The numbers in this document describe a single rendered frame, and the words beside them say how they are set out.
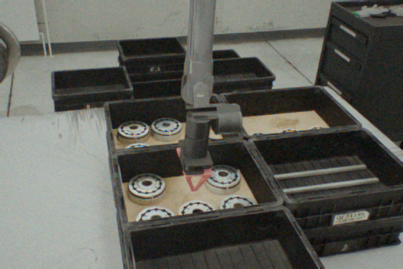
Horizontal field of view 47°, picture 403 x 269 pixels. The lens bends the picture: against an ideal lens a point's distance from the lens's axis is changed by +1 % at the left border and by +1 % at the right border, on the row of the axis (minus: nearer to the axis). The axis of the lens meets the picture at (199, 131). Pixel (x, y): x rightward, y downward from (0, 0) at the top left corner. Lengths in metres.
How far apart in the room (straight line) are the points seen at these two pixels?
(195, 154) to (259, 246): 0.29
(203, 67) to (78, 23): 3.36
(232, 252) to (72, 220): 0.52
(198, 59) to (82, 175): 0.74
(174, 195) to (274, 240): 0.31
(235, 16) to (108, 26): 1.23
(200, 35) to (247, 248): 0.53
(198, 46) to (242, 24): 3.64
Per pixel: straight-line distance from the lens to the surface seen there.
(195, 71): 1.01
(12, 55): 1.46
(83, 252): 1.34
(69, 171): 1.63
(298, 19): 4.91
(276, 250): 1.18
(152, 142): 1.51
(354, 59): 2.78
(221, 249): 1.16
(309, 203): 1.19
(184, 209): 1.21
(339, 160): 1.54
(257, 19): 4.71
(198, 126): 1.01
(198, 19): 1.04
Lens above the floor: 1.67
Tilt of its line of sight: 32 degrees down
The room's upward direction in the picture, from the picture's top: 3 degrees clockwise
